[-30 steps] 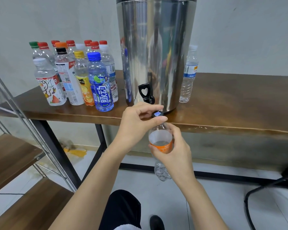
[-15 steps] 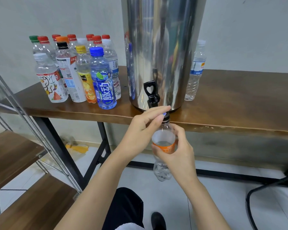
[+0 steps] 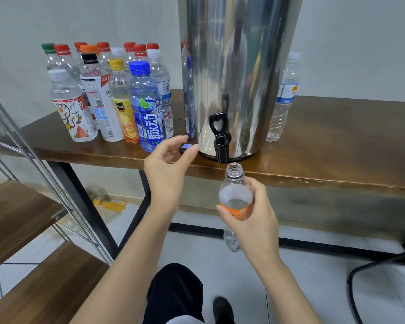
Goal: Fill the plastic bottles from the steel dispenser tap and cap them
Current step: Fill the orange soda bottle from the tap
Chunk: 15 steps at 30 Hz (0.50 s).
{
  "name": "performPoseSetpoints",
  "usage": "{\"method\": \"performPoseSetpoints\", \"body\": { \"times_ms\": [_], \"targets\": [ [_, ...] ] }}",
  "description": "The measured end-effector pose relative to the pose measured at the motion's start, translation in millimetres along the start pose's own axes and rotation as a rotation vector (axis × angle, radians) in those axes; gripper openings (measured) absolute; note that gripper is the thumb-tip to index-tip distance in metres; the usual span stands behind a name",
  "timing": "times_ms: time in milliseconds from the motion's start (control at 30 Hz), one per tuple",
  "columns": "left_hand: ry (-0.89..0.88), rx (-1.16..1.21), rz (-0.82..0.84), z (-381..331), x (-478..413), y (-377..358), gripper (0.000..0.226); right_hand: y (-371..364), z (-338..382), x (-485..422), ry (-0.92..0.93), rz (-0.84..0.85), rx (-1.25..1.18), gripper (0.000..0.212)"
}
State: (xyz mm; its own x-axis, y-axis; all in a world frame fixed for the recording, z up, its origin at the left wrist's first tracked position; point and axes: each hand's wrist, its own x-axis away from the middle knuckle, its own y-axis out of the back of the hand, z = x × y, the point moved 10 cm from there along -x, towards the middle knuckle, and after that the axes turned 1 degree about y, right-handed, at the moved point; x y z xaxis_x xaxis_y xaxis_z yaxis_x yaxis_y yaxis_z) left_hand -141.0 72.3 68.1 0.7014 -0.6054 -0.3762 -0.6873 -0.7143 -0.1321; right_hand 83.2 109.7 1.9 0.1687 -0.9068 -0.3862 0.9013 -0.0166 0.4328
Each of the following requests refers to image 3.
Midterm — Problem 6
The person's left hand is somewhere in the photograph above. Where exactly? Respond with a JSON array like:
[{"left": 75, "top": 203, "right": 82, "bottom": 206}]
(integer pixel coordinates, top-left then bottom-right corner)
[{"left": 144, "top": 135, "right": 200, "bottom": 213}]

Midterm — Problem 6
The person's right hand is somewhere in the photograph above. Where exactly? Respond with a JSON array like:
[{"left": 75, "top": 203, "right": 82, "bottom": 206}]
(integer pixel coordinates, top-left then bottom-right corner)
[{"left": 216, "top": 177, "right": 281, "bottom": 267}]

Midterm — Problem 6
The orange label black cap bottle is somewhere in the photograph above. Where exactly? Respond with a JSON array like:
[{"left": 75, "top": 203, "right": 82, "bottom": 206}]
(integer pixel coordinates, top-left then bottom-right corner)
[{"left": 219, "top": 162, "right": 255, "bottom": 252}]

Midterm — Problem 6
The blue cap plastic bottle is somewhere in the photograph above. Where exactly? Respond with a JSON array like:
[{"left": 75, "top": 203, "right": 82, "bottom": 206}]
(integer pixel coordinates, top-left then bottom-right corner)
[{"left": 129, "top": 60, "right": 166, "bottom": 153}]

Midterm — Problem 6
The yellow label plastic bottle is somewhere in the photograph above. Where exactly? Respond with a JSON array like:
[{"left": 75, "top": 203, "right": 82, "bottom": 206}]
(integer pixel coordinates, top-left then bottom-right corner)
[{"left": 108, "top": 58, "right": 140, "bottom": 144}]

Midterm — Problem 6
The white cap blue label bottle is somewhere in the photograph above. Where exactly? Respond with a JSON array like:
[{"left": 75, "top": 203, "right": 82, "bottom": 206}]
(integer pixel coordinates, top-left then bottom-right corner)
[{"left": 147, "top": 49, "right": 175, "bottom": 139}]

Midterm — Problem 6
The white patterned label plastic bottle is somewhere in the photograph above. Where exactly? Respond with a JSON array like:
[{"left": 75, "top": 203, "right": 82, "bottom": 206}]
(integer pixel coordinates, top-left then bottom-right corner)
[{"left": 47, "top": 68, "right": 99, "bottom": 142}]

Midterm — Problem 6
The white-cap blue-label bottle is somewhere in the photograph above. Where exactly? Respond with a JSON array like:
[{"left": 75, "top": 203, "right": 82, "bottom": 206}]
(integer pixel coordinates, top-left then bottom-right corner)
[{"left": 111, "top": 47, "right": 129, "bottom": 65}]

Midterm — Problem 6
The stainless steel water dispenser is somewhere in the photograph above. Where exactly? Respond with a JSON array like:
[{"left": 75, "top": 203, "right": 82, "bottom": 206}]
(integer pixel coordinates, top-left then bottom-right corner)
[{"left": 177, "top": 0, "right": 305, "bottom": 164}]

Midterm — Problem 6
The slim blue label plastic bottle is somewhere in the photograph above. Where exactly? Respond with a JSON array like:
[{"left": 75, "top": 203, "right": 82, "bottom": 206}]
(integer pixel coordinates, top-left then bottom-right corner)
[{"left": 266, "top": 52, "right": 302, "bottom": 142}]

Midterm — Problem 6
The wooden metal shelf rack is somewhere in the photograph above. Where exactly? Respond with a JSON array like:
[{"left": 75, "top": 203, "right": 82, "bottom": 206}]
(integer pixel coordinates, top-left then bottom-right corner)
[{"left": 0, "top": 84, "right": 119, "bottom": 324}]

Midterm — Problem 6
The green label plastic water bottle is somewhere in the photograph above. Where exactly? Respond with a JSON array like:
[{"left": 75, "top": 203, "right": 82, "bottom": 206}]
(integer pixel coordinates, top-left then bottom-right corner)
[{"left": 41, "top": 43, "right": 59, "bottom": 70}]

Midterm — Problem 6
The person's left forearm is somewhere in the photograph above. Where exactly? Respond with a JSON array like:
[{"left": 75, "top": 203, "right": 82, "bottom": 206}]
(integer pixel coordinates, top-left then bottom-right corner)
[{"left": 71, "top": 202, "right": 180, "bottom": 324}]

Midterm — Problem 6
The person's black shoe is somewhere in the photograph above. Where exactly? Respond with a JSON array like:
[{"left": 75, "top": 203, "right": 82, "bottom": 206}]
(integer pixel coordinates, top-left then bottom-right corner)
[{"left": 212, "top": 296, "right": 236, "bottom": 324}]

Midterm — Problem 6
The person's black trouser leg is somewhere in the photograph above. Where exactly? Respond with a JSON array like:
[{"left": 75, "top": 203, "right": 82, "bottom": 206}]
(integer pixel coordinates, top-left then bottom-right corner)
[{"left": 143, "top": 263, "right": 205, "bottom": 324}]

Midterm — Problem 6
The yellow debris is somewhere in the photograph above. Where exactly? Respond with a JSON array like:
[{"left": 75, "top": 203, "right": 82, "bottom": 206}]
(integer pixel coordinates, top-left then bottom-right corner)
[{"left": 94, "top": 195, "right": 127, "bottom": 213}]

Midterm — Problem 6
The black metal table frame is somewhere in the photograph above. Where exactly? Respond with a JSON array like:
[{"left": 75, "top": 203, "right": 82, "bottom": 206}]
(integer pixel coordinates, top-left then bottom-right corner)
[{"left": 47, "top": 162, "right": 405, "bottom": 264}]

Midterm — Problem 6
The wooden stool with black frame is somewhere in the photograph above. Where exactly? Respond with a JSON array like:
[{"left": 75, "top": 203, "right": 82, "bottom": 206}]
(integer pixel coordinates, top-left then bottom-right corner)
[{"left": 346, "top": 233, "right": 405, "bottom": 324}]

